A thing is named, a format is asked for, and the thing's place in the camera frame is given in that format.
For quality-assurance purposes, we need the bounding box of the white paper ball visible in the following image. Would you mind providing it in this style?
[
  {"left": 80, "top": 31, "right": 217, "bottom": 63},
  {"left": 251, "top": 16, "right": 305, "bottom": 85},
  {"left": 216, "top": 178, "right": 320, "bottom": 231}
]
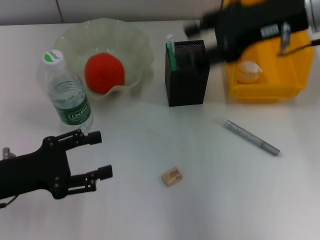
[{"left": 236, "top": 60, "right": 263, "bottom": 85}]

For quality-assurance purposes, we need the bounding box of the clear green-label water bottle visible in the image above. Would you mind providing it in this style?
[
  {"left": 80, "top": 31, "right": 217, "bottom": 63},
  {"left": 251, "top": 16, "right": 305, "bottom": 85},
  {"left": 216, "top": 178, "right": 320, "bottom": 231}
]
[{"left": 37, "top": 49, "right": 94, "bottom": 132}]

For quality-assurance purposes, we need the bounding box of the red round ball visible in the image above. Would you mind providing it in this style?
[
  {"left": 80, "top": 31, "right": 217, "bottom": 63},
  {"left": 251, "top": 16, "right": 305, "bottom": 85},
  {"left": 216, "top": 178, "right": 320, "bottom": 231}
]
[{"left": 84, "top": 52, "right": 125, "bottom": 95}]

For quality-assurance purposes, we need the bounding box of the pale green glass fruit plate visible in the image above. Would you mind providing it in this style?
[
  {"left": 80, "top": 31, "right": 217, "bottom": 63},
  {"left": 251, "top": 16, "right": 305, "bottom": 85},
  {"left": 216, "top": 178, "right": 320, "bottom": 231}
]
[{"left": 54, "top": 18, "right": 155, "bottom": 101}]

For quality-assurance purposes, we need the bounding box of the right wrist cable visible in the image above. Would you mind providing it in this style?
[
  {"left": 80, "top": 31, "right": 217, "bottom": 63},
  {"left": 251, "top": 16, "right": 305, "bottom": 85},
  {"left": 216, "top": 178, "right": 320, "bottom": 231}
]
[{"left": 277, "top": 22, "right": 320, "bottom": 57}]

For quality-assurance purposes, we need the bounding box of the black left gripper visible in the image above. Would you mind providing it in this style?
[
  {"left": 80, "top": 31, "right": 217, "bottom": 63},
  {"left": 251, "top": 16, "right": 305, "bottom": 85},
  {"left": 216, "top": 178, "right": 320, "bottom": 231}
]
[{"left": 0, "top": 129, "right": 113, "bottom": 201}]

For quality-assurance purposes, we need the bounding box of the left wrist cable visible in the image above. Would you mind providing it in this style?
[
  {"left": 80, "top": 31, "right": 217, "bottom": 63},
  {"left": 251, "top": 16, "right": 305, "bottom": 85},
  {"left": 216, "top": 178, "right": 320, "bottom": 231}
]
[{"left": 0, "top": 194, "right": 18, "bottom": 209}]

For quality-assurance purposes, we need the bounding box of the tan eraser block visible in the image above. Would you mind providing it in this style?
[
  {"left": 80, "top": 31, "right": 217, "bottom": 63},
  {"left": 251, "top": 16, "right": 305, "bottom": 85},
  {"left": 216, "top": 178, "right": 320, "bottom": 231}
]
[{"left": 161, "top": 167, "right": 186, "bottom": 187}]

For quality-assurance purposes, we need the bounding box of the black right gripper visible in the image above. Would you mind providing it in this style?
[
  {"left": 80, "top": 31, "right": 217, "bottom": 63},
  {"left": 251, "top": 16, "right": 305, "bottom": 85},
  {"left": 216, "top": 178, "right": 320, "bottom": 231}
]
[{"left": 183, "top": 0, "right": 310, "bottom": 66}]

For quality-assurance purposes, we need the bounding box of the black mesh pen holder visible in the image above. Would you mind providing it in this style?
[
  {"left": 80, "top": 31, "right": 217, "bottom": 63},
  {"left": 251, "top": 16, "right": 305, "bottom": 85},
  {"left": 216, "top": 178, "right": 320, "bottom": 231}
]
[{"left": 164, "top": 39, "right": 211, "bottom": 108}]

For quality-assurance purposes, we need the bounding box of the mint green utility knife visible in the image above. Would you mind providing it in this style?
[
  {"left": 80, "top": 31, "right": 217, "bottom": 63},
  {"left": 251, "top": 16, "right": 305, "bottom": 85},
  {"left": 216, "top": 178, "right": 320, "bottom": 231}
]
[{"left": 166, "top": 33, "right": 177, "bottom": 72}]

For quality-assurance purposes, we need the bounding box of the yellow plastic bin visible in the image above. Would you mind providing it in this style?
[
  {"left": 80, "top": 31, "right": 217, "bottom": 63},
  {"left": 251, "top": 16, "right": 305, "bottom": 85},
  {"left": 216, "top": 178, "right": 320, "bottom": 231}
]
[{"left": 222, "top": 0, "right": 315, "bottom": 104}]

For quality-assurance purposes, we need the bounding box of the wrist cable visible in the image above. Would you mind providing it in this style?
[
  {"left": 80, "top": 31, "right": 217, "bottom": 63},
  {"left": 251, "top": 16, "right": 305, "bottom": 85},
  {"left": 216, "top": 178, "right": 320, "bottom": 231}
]
[
  {"left": 277, "top": 22, "right": 320, "bottom": 57},
  {"left": 0, "top": 194, "right": 18, "bottom": 209}
]

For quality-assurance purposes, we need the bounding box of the grey marker pen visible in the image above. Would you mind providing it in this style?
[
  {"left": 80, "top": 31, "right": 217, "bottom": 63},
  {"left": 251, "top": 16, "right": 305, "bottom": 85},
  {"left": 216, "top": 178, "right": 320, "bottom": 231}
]
[{"left": 223, "top": 119, "right": 281, "bottom": 157}]

